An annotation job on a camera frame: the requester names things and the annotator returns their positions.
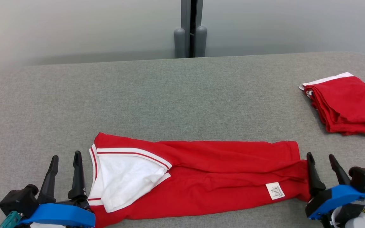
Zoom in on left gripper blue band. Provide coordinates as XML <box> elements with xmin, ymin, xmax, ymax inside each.
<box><xmin>18</xmin><ymin>150</ymin><xmax>96</xmax><ymax>228</ymax></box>

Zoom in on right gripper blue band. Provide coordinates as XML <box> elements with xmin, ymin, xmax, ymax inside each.
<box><xmin>305</xmin><ymin>152</ymin><xmax>365</xmax><ymax>228</ymax></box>

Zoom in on red shorts with white trim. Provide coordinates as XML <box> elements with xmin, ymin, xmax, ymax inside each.
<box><xmin>299</xmin><ymin>72</ymin><xmax>365</xmax><ymax>136</ymax></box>

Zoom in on red and white basketball jersey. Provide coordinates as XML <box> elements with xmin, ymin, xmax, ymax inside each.
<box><xmin>87</xmin><ymin>132</ymin><xmax>311</xmax><ymax>228</ymax></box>

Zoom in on grey partition post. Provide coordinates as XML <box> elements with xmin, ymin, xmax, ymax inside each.
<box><xmin>174</xmin><ymin>0</ymin><xmax>208</xmax><ymax>59</ymax></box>

